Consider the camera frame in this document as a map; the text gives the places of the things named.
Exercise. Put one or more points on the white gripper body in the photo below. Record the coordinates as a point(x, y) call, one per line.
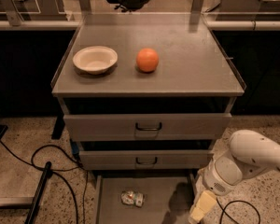
point(214, 180)

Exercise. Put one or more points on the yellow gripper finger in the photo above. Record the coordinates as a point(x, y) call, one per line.
point(203, 204)

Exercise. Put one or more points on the crushed 7up can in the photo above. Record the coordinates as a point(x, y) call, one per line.
point(134, 198)

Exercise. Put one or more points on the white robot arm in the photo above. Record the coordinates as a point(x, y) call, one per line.
point(249, 154)

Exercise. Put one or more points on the bottom grey drawer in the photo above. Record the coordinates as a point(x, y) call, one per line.
point(167, 200)

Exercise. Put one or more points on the grey drawer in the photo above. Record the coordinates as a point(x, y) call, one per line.
point(167, 200)
point(130, 127)
point(145, 159)

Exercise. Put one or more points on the top grey drawer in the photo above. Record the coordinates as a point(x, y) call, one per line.
point(130, 127)

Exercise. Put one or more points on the grey drawer cabinet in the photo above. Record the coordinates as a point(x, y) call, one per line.
point(193, 75)

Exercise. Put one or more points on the middle grey drawer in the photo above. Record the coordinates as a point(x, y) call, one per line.
point(145, 159)

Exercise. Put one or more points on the orange fruit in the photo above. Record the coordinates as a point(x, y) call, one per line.
point(147, 60)

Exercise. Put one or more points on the black floor bar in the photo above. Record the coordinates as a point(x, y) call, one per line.
point(46, 174)

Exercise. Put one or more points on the white horizontal rail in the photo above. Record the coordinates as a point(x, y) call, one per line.
point(212, 25)

